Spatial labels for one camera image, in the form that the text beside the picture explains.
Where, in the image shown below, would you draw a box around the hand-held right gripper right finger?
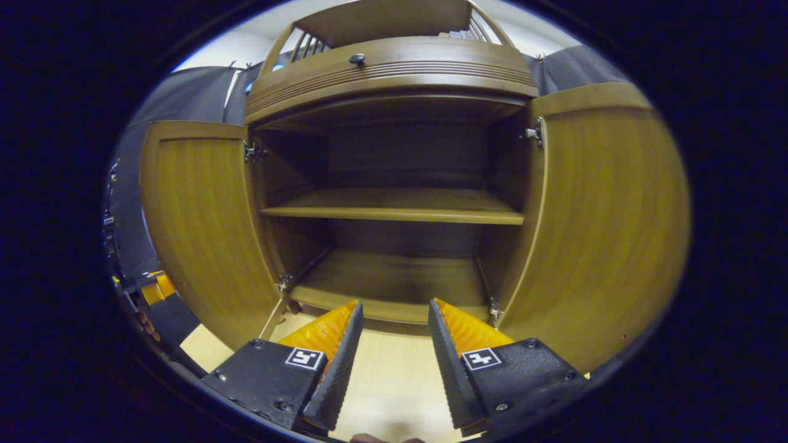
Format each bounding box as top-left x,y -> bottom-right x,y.
428,298 -> 589,430

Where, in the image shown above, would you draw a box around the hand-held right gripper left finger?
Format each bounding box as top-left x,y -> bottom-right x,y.
202,300 -> 364,431

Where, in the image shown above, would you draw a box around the brown wooden double-door shoe cabinet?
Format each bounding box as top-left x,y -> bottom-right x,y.
139,0 -> 691,376

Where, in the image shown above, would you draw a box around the wooden inner cabinet shelf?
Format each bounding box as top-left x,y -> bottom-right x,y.
260,188 -> 525,225

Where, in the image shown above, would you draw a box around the wooden shoe cabinet door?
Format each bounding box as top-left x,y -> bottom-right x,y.
139,120 -> 290,351
496,82 -> 691,375

